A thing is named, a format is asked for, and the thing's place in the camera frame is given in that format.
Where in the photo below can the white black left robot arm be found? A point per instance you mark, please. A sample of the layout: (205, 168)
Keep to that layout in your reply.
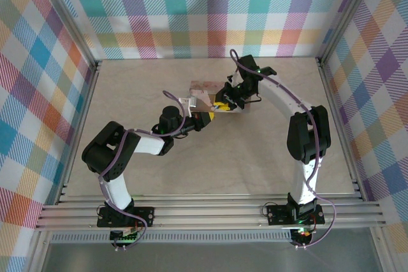
(118, 189)

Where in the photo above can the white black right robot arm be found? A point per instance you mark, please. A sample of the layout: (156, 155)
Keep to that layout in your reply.
(307, 135)

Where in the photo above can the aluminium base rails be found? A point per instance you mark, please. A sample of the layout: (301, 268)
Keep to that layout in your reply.
(207, 213)

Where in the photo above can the aluminium side rail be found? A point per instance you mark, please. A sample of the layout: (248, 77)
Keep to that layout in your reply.
(79, 132)
(341, 132)

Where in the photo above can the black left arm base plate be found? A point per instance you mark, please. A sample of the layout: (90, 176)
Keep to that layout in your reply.
(146, 218)

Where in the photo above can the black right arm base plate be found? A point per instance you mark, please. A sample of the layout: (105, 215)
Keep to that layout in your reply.
(277, 214)

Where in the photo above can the aluminium frame post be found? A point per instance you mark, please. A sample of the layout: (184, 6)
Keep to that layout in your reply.
(67, 17)
(347, 14)

